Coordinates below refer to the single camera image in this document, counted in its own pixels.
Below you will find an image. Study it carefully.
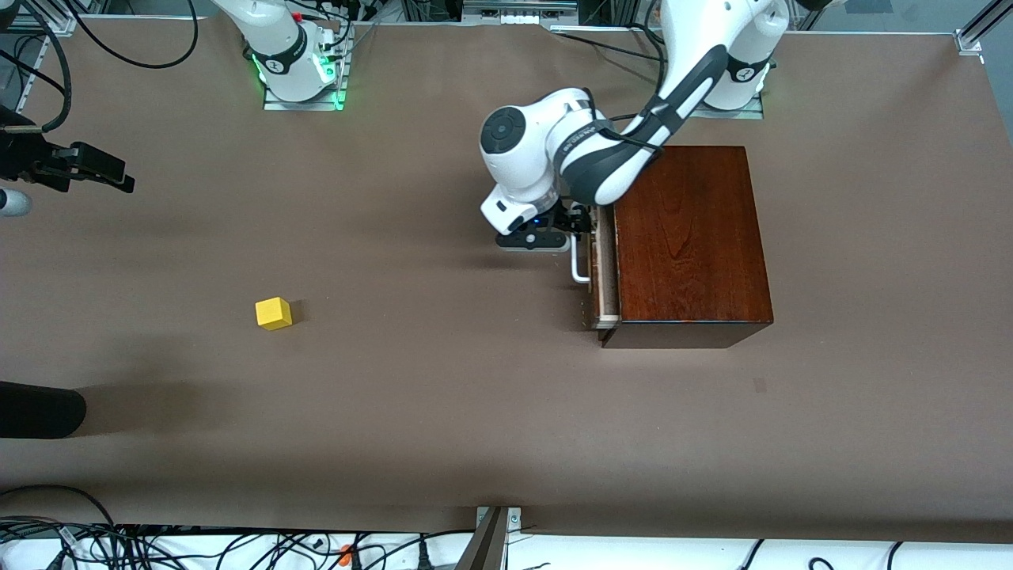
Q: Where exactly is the wooden drawer with white handle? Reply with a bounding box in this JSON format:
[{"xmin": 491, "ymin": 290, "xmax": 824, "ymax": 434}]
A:
[{"xmin": 571, "ymin": 204, "xmax": 624, "ymax": 331}]

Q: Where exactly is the yellow cube block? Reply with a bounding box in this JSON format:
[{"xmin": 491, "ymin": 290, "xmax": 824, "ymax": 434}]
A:
[{"xmin": 255, "ymin": 297, "xmax": 293, "ymax": 331}]

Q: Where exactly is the dark brown wooden cabinet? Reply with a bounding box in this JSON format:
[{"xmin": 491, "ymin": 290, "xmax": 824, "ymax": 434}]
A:
[{"xmin": 599, "ymin": 145, "xmax": 775, "ymax": 350}]

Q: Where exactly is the white power strip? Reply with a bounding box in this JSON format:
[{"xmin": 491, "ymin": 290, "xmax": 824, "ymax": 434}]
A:
[{"xmin": 461, "ymin": 0, "xmax": 580, "ymax": 26}]

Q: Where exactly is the black rounded cylinder object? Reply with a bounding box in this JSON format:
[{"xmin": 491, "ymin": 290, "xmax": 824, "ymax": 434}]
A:
[{"xmin": 0, "ymin": 381, "xmax": 87, "ymax": 439}]

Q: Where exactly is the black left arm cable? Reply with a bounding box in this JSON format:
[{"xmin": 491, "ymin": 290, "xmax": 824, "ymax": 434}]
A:
[{"xmin": 590, "ymin": 0, "xmax": 670, "ymax": 153}]

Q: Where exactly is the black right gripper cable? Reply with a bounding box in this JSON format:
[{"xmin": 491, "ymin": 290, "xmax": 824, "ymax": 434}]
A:
[{"xmin": 0, "ymin": 0, "xmax": 76, "ymax": 134}]

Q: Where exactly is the black looping cable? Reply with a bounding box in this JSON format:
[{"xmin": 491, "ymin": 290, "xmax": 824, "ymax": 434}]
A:
[{"xmin": 65, "ymin": 0, "xmax": 199, "ymax": 70}]

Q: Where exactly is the aluminium frame rail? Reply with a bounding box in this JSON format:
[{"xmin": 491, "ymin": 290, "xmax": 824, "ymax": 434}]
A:
[{"xmin": 0, "ymin": 0, "xmax": 78, "ymax": 135}]

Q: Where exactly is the black cable on table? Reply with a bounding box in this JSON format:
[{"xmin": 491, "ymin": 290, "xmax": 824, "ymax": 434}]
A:
[{"xmin": 552, "ymin": 26, "xmax": 666, "ymax": 64}]

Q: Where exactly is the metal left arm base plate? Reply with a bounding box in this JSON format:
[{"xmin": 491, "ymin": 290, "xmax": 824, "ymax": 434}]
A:
[{"xmin": 696, "ymin": 87, "xmax": 766, "ymax": 121}]

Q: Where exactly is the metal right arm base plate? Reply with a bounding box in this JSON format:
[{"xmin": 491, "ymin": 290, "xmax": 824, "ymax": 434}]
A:
[{"xmin": 263, "ymin": 30, "xmax": 349, "ymax": 112}]

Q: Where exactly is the black arcing cable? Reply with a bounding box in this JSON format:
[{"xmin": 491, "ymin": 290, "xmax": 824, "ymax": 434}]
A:
[{"xmin": 0, "ymin": 484, "xmax": 120, "ymax": 547}]

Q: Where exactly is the aluminium post with bracket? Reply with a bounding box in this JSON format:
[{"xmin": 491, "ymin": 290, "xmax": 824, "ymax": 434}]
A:
[{"xmin": 455, "ymin": 505, "xmax": 523, "ymax": 570}]

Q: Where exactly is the aluminium frame corner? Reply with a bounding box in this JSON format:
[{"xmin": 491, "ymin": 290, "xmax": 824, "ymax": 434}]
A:
[{"xmin": 954, "ymin": 0, "xmax": 1013, "ymax": 56}]

